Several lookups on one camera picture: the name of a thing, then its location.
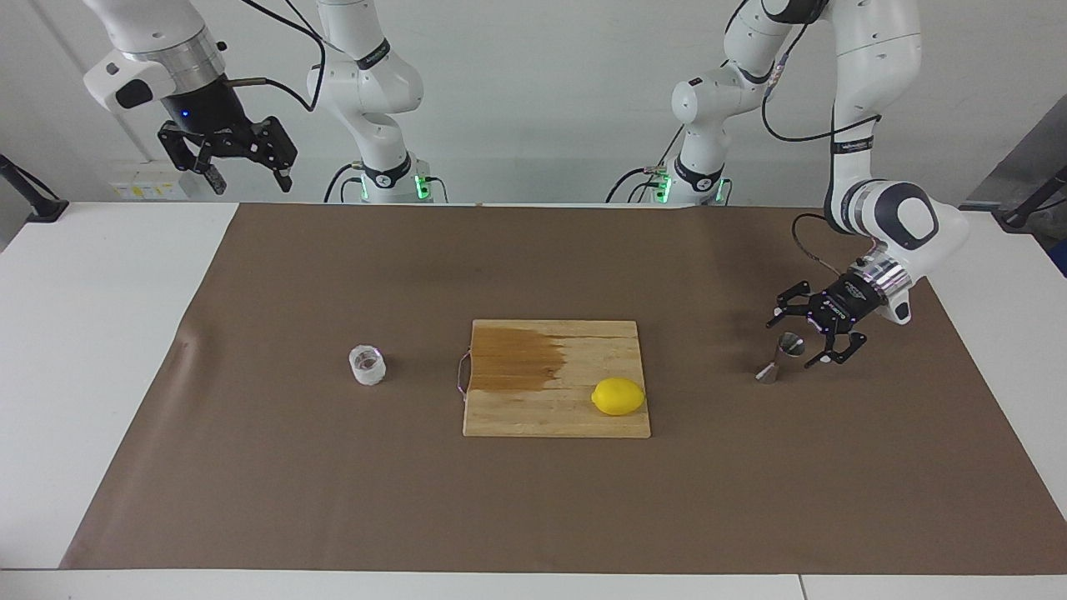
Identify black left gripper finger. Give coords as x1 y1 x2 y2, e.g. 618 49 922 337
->
767 282 826 328
804 327 868 368

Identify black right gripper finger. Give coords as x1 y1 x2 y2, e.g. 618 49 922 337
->
158 123 228 197
208 117 298 194

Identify steel double jigger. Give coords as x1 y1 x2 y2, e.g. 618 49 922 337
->
754 332 807 384

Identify black stand clamp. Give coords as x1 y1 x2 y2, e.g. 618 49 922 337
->
992 165 1067 233
0 154 69 223

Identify yellow lemon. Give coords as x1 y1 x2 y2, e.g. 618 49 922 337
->
591 377 647 417

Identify wooden cutting board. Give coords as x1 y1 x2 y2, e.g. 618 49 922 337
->
457 319 653 440

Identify brown paper table mat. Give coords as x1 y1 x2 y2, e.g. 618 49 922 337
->
60 202 1067 576

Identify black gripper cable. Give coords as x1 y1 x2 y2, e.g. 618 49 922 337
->
223 0 328 113
724 0 884 276

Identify white wall socket box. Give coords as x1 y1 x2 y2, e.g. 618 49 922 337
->
108 161 191 202

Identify black base cable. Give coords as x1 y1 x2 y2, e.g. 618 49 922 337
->
323 162 368 205
607 125 689 205

